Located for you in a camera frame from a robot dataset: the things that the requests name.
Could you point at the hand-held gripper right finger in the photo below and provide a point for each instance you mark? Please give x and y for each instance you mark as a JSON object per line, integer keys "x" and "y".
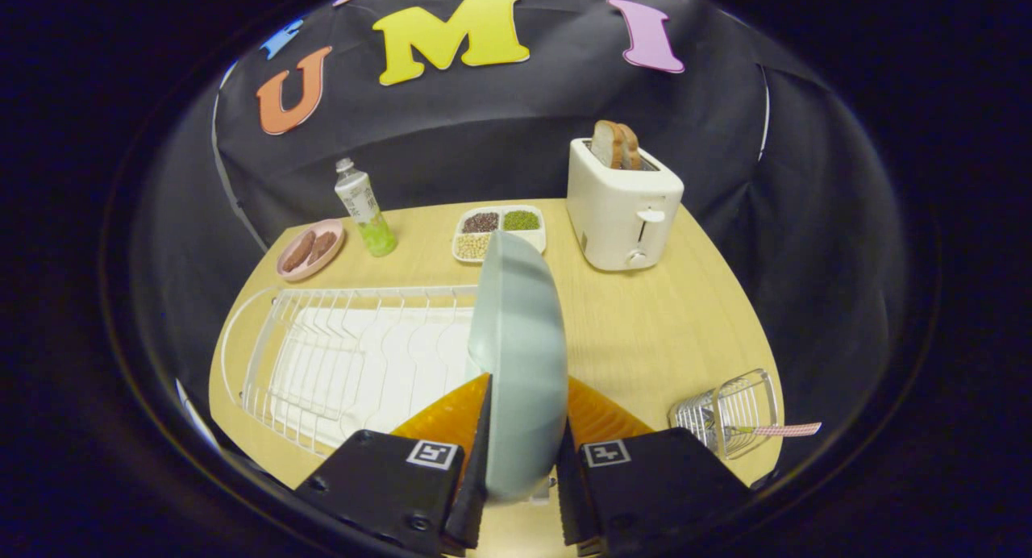
{"x": 653, "y": 485}

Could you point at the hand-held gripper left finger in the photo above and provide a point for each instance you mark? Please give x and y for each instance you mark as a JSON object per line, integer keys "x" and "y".
{"x": 379, "y": 485}

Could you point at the pale green plate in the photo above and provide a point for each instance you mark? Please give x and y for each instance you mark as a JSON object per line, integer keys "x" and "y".
{"x": 520, "y": 364}

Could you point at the pink oval dish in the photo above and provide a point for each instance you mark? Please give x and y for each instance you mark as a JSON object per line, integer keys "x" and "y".
{"x": 313, "y": 268}

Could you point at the white drain tray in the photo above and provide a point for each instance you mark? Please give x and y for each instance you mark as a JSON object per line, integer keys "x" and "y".
{"x": 371, "y": 381}

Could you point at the brown sausage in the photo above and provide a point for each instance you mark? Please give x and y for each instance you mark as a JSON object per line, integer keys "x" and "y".
{"x": 298, "y": 251}
{"x": 322, "y": 247}

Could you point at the cream toaster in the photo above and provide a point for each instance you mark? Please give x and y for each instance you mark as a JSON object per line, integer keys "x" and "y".
{"x": 617, "y": 219}

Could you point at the green drink bottle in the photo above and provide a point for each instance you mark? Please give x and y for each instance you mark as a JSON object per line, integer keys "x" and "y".
{"x": 363, "y": 203}

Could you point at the white divided bean tray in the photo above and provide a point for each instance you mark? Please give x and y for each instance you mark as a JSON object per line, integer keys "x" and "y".
{"x": 484, "y": 222}

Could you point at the brown bread slice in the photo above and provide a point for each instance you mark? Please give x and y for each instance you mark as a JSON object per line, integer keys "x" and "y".
{"x": 605, "y": 143}
{"x": 631, "y": 147}

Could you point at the black backdrop cloth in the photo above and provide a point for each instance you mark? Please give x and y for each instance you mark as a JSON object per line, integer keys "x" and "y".
{"x": 484, "y": 139}

